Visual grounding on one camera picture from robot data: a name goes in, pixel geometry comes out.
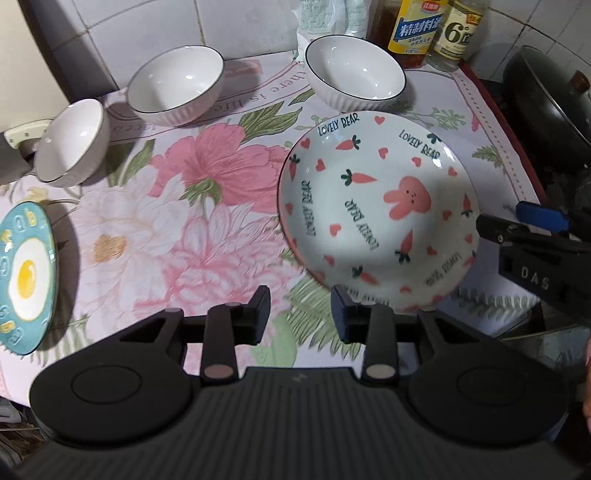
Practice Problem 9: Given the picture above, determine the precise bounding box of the blue fried egg print plate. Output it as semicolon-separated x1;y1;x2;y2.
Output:
0;202;60;355

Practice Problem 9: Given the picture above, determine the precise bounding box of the cleaver with cream handle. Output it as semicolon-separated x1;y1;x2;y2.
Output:
0;119;55;185

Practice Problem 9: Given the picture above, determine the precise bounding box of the clear bottle cream label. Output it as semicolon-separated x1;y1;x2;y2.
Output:
427;0;485;72

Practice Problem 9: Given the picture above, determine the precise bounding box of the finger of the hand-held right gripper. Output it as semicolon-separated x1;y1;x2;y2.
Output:
516;200;591;237
475;213;580;254

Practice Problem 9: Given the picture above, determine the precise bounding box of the dark brown bottle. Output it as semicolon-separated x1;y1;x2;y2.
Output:
368;0;399;49

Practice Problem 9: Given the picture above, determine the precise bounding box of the white ribbed bowl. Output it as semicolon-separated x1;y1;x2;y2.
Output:
126;45;226;127
36;98;112;188
305;36;407;112

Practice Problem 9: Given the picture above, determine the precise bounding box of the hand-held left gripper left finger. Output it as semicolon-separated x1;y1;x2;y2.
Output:
119;285;271;386

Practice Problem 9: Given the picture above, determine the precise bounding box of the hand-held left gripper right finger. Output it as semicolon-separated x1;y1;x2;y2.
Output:
331;285;480;386

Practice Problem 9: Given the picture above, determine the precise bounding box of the yellow label oil bottle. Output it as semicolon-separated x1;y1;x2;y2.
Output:
388;0;448;69

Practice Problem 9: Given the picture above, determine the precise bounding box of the floral printed tablecloth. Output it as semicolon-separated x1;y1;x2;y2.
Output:
0;46;546;402

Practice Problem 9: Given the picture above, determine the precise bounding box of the black wok with lid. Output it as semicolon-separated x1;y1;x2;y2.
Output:
502;45;591;172

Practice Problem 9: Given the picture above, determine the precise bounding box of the white green plastic bag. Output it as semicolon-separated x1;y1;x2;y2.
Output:
295;0;370;43

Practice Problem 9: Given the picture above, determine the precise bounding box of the white bunny carrot print plate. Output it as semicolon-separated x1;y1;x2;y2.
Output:
277;111;481;315

